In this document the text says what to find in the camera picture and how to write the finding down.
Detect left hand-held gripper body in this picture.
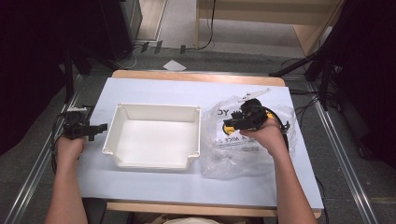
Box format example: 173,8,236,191
63,105,92,141

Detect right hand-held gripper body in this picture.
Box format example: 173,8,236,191
236,88,276,132

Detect clear printed plastic bag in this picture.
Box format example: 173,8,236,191
200,94,297,181

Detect person's left hand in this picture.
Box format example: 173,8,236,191
55,134,87,164

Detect person's right hand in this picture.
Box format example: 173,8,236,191
238,117,290,159

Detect black stand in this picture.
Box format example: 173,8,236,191
268,46,335,112
61,43,123,105

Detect white plastic bin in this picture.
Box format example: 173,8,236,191
101,102,202,171

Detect wooden table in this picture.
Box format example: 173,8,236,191
106,69,322,218

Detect white paper sheet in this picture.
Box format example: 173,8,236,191
163,59,188,72

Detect white table board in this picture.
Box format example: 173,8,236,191
77,77,325,211

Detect light wooden furniture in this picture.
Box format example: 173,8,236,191
194,0,346,58

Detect dark cabinet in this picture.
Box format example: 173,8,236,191
92,0,144,63

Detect person's light clothing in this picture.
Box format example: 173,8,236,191
162,217,220,224

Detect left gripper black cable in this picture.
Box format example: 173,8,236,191
49,105,95,175

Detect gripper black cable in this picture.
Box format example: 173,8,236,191
263,105,292,153
49,105,95,175

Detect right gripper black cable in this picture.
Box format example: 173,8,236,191
263,105,292,153

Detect black floor cables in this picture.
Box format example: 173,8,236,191
279,57,325,128

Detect metal floor rail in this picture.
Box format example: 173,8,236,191
306,81,380,224
2,73,84,224

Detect hanging black cable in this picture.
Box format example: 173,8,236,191
197,0,218,51

